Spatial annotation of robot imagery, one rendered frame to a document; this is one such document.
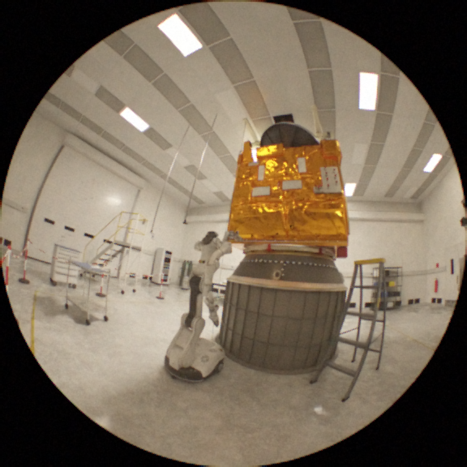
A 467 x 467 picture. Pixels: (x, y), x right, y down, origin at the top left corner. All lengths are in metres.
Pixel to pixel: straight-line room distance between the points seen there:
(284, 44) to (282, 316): 4.69
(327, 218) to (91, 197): 8.12
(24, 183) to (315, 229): 9.01
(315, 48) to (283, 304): 4.59
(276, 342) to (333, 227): 1.70
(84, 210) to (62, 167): 2.19
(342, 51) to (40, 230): 10.09
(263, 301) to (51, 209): 7.67
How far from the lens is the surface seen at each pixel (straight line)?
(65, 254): 4.66
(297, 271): 2.18
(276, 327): 2.14
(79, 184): 8.05
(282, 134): 3.85
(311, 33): 4.11
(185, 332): 1.81
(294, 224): 2.45
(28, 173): 8.24
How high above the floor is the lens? 1.25
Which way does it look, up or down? 14 degrees up
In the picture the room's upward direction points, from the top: 8 degrees clockwise
